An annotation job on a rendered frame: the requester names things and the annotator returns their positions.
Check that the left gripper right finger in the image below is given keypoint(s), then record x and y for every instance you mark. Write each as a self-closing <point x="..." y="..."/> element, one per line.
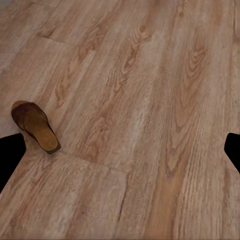
<point x="232" y="148"/>

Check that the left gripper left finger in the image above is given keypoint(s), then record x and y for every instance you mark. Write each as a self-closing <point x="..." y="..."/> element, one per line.
<point x="12" y="149"/>

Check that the sandal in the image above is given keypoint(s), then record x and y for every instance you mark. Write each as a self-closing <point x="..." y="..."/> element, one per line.
<point x="33" y="120"/>

